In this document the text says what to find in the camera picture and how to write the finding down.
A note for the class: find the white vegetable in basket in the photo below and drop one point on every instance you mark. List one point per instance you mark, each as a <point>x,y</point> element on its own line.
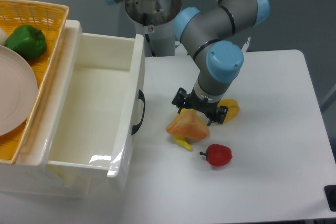
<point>3,36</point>

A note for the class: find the yellow bell pepper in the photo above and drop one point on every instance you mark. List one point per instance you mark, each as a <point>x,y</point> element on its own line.
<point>233,108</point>

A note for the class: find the red bell pepper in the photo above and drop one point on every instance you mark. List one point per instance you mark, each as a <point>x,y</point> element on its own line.
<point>217,155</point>

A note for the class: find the yellow woven basket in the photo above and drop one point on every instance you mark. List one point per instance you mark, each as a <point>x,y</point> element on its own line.
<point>51,19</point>

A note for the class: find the black object at edge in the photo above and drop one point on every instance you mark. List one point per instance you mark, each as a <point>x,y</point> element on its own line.
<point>330,193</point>

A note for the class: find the green bell pepper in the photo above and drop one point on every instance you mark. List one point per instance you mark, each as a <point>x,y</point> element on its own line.
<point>27,41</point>

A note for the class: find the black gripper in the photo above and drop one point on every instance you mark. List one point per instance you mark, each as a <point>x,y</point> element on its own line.
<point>214,113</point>

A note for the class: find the black drawer handle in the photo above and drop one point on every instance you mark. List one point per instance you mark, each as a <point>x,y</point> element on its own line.
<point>140,112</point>

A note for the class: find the yellow banana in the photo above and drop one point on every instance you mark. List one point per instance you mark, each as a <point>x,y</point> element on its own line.
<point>183,142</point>

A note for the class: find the pink plate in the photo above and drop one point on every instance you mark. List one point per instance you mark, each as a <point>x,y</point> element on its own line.
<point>18,90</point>

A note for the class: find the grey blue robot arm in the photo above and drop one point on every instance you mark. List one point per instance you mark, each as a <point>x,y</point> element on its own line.
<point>204,36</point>

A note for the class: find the orange triangle bread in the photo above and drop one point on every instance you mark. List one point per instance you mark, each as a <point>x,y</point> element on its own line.
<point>200,129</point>

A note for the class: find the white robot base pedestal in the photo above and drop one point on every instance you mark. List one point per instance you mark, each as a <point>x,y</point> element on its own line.
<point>153,19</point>

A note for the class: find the white plastic drawer box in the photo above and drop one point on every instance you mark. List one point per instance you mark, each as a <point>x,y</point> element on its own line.
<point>81,134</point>

